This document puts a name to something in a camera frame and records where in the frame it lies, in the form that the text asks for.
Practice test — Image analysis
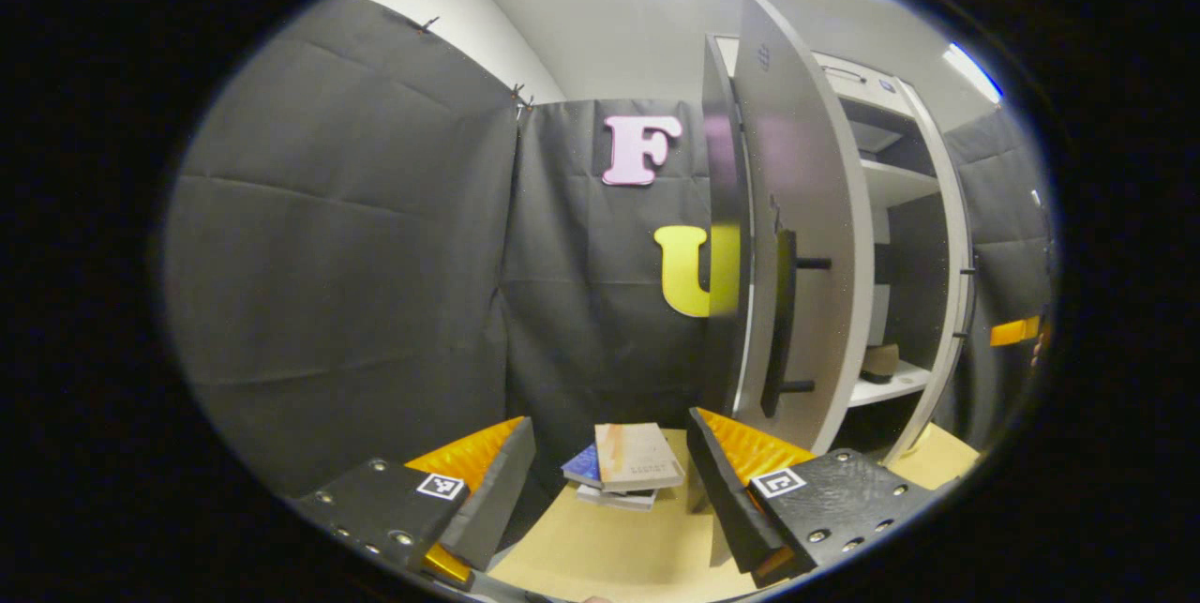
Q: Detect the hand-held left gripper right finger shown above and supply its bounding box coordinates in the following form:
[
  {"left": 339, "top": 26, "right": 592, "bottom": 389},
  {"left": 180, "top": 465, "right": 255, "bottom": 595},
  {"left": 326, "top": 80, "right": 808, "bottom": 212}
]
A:
[{"left": 684, "top": 406, "right": 940, "bottom": 590}]

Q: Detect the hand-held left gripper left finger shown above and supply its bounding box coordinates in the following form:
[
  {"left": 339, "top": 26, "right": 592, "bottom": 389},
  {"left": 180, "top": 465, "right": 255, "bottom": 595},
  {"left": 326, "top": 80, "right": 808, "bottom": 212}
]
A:
[{"left": 291, "top": 415, "right": 538, "bottom": 591}]

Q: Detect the grey shoe cabinet door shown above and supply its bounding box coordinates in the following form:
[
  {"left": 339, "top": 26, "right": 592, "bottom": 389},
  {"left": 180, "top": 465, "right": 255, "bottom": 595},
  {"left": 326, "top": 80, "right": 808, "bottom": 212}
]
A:
[
  {"left": 731, "top": 0, "right": 878, "bottom": 456},
  {"left": 895, "top": 78, "right": 978, "bottom": 465}
]

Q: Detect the brown slipper shoe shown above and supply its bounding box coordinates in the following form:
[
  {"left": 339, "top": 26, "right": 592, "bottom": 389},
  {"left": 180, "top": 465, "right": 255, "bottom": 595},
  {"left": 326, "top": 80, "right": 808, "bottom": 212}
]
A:
[{"left": 861, "top": 343, "right": 901, "bottom": 385}]

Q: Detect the grey shoe cabinet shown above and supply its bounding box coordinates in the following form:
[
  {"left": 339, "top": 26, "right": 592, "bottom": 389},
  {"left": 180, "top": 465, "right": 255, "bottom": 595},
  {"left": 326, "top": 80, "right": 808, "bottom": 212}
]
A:
[{"left": 701, "top": 33, "right": 948, "bottom": 463}]

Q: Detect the blue cover book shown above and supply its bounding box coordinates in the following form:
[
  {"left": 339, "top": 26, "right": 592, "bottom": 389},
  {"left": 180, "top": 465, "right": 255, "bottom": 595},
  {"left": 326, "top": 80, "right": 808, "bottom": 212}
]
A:
[{"left": 561, "top": 442, "right": 603, "bottom": 490}]

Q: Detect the white book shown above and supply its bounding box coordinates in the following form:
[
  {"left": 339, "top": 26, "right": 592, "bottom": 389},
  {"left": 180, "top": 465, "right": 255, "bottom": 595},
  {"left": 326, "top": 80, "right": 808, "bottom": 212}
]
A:
[{"left": 574, "top": 483, "right": 659, "bottom": 513}]

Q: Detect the small ceiling light panel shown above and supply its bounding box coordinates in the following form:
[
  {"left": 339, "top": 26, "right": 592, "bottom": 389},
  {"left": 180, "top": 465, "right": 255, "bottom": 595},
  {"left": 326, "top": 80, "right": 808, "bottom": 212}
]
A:
[{"left": 942, "top": 42, "right": 1004, "bottom": 104}]

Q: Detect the black backdrop cloth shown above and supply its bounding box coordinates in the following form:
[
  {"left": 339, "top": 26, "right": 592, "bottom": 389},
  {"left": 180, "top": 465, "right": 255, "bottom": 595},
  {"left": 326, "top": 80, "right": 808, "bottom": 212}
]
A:
[{"left": 164, "top": 0, "right": 1056, "bottom": 496}]

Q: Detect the black door handle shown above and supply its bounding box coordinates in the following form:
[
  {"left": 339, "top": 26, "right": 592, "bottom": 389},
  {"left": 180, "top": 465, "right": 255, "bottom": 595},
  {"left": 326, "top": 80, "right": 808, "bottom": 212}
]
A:
[
  {"left": 952, "top": 251, "right": 981, "bottom": 341},
  {"left": 759, "top": 226, "right": 833, "bottom": 420}
]

